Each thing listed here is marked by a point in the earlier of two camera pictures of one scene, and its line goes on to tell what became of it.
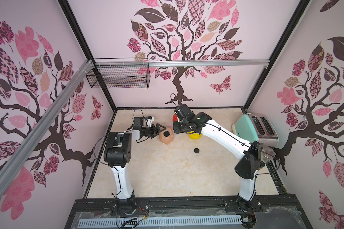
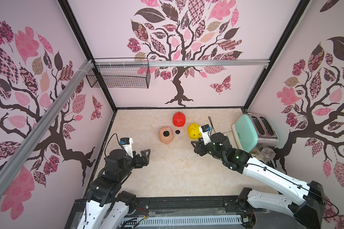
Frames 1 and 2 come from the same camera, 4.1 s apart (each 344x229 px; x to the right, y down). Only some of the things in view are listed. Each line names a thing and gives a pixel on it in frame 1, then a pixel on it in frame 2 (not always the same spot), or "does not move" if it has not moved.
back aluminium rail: (183, 63) does not move
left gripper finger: (158, 125) -> (145, 158)
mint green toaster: (252, 127) does not move
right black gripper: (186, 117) -> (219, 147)
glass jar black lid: (268, 152) does not move
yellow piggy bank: (194, 136) does not move
